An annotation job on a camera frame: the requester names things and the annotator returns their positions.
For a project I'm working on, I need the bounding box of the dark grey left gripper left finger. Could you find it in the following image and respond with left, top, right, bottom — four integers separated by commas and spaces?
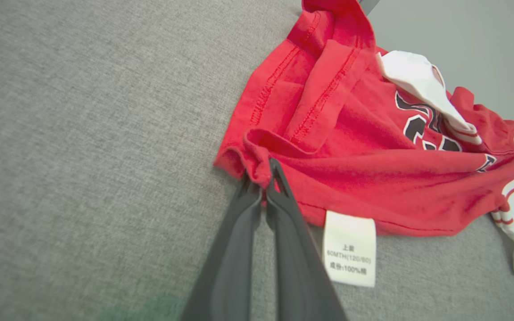
181, 174, 263, 321

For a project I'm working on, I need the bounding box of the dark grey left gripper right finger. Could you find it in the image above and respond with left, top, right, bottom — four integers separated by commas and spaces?
265, 158, 348, 321

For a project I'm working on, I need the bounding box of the red shirt with white sleeves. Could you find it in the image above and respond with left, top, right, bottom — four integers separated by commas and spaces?
214, 0, 514, 288

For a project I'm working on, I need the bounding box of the grey partition post with bracket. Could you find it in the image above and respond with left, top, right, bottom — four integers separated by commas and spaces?
359, 0, 381, 15

